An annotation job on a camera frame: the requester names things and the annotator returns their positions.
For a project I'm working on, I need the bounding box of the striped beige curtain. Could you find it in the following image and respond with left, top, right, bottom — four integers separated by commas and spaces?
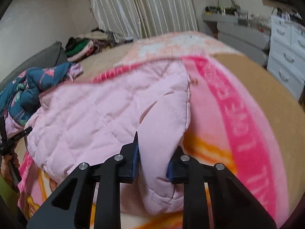
89, 0, 198, 40

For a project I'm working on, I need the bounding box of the peach patterned blanket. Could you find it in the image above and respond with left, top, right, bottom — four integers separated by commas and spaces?
114, 31, 243, 67

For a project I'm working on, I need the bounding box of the grey wall shelf desk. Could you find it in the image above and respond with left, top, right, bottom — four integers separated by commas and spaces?
202, 7, 271, 67

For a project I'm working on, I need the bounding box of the pile of folded clothes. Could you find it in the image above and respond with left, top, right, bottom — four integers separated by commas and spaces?
65, 28, 134, 63

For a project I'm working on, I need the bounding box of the blue flamingo print duvet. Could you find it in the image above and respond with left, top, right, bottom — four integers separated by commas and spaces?
1, 62, 83, 138

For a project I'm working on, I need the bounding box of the pink quilted jacket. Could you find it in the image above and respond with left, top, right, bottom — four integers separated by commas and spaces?
26, 60, 190, 215

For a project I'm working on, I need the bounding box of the person's left hand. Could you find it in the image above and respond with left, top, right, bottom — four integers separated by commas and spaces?
1, 152, 20, 186

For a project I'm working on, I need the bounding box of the white drawer cabinet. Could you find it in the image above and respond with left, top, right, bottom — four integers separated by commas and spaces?
267, 15, 305, 103

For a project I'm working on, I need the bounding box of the green sleeve forearm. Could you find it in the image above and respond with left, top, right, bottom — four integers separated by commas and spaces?
0, 176, 19, 214

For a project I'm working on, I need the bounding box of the tan bed sheet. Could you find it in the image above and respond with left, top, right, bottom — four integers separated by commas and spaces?
14, 43, 305, 215

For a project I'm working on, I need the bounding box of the grey headboard cushion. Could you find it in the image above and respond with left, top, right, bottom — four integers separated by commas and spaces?
0, 41, 67, 91

